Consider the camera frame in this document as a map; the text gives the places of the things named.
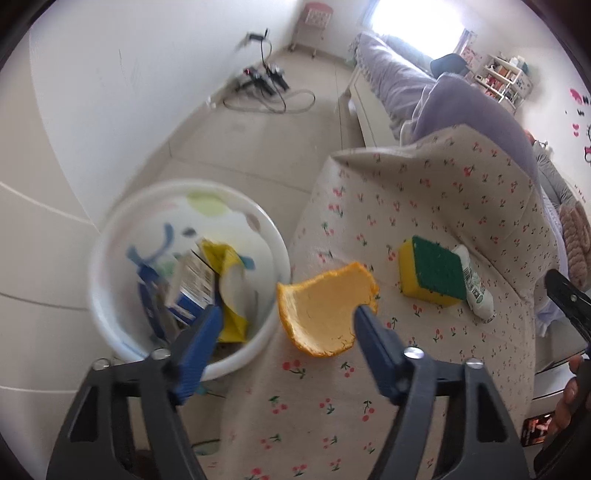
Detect white plastic trash bin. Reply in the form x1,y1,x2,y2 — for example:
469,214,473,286
89,179,290,380

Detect blue white medicine box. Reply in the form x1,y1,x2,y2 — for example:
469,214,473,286
164,246,221,326

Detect grey pillow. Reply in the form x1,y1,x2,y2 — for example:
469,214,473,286
532,140,576,212

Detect white green plastic bottle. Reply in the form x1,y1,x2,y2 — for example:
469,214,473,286
453,244,496,323

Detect white bed frame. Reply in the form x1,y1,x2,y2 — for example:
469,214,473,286
335,66,400,149

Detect pink small stool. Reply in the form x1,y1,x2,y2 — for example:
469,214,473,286
287,1,334,58

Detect yellow paper cup packaging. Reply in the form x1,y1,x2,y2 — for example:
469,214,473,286
198,239,256,344

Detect orange peel piece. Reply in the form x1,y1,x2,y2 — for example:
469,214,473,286
276,262,380,358

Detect person's right hand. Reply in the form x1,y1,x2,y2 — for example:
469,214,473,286
548,355,585,435

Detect dark blue chair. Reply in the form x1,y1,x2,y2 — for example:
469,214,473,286
430,53,470,79

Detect green yellow sponge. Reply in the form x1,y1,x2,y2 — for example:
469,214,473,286
398,236,467,307

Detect blue cardboard box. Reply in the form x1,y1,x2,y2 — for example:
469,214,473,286
137,264,183,344

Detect cherry print bed sheet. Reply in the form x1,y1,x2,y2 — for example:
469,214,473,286
200,126,558,479

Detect white bookshelf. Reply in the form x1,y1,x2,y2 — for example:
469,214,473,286
474,55,533,114

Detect purple duvet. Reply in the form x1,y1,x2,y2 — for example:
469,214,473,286
352,32,539,185

